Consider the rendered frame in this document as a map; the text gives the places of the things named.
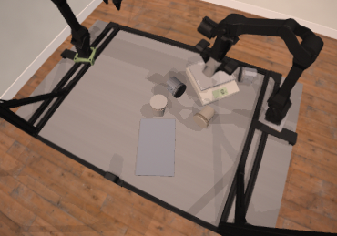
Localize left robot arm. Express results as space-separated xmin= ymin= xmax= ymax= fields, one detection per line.
xmin=51 ymin=0 xmax=93 ymax=59

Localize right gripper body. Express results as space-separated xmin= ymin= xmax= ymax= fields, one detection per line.
xmin=194 ymin=39 xmax=239 ymax=76

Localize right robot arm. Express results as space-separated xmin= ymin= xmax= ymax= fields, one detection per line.
xmin=197 ymin=13 xmax=324 ymax=126

